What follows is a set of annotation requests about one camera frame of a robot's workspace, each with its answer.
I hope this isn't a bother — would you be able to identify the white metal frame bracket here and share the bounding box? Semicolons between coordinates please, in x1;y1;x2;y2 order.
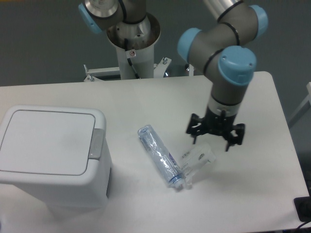
84;57;172;82

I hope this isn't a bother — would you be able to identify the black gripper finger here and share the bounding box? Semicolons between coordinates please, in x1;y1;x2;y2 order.
223;123;245;152
186;113;207;144

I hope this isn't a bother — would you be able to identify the grey trash can push button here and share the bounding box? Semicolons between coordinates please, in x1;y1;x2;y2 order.
88;129;105;160

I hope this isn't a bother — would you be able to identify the clear plastic water bottle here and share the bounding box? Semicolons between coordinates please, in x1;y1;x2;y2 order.
138;125;185;190

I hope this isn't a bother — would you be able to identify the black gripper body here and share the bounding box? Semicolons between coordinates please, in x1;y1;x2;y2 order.
203;105;237;137

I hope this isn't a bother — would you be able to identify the white trash can lid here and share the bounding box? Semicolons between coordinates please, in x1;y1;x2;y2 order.
0;110;95;176

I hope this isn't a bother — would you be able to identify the white frame at right edge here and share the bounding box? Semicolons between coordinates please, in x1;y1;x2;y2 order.
288;82;311;129

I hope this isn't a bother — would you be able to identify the white plastic trash can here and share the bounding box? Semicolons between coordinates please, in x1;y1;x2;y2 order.
0;105;112;208

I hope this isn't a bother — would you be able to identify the black device at table edge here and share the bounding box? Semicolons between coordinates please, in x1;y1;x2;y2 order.
294;196;311;222

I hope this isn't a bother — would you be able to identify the clear plastic packaging bag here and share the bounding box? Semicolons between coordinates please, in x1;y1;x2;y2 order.
181;143;216;189

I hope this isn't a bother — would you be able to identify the black cable on pedestal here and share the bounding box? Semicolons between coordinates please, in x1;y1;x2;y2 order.
123;38;141;80

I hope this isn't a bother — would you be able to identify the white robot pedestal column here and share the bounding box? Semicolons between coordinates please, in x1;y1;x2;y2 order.
106;13;160;80

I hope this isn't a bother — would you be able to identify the white upright metal post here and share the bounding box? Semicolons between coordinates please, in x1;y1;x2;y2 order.
185;64;195;76

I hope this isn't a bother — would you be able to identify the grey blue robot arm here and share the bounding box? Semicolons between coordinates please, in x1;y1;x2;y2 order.
78;0;268;147

